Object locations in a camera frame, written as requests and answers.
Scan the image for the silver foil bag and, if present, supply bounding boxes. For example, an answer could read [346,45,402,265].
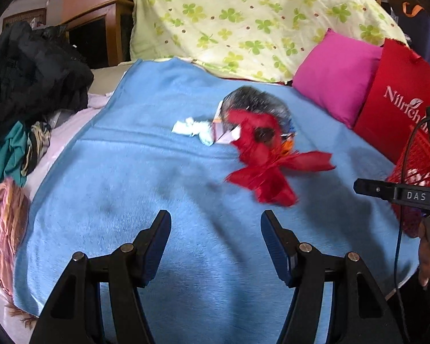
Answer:
[215,86,294,140]

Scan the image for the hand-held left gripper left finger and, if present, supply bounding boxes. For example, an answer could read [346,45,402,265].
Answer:
[29,210,172,344]

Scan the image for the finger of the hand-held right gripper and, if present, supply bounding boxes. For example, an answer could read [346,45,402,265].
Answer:
[353,178,395,202]

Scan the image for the wooden wall frame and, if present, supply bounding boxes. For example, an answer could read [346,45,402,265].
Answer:
[2,7,47,30]

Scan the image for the crumpled white tissue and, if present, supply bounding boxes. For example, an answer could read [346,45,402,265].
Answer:
[171,116,216,147]

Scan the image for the red mesh basket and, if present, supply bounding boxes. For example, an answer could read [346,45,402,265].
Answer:
[385,125,430,239]

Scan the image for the orange pink scarf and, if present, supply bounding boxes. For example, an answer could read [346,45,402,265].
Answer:
[0,177,38,330]

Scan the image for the black clothes pile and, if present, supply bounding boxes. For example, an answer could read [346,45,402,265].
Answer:
[0,21,95,158]

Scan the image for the pink pillow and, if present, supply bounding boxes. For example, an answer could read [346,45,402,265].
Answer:
[292,29,384,130]

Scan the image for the blue orange plastic wrapper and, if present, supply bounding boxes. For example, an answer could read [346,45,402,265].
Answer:
[279,120,297,156]

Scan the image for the red plastic bag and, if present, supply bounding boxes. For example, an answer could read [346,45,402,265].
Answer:
[225,109,335,207]

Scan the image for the pale pink bed sheet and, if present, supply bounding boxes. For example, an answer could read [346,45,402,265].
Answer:
[25,66,128,190]

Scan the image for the teal cloth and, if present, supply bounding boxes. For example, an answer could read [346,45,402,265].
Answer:
[0,120,33,189]

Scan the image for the green clover print pillow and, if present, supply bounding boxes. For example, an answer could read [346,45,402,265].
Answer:
[129,0,409,84]

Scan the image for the yellow black patterned cloth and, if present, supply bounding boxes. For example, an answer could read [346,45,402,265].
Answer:
[19,120,52,176]

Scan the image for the red paper bag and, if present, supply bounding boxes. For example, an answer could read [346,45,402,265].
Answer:
[353,38,430,163]

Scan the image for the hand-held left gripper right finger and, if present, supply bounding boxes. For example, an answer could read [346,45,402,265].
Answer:
[260,210,404,344]

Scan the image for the navy bag with orange strap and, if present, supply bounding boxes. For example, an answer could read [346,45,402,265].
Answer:
[389,0,430,76]

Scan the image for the light blue blanket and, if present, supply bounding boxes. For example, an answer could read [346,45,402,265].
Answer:
[13,58,421,344]

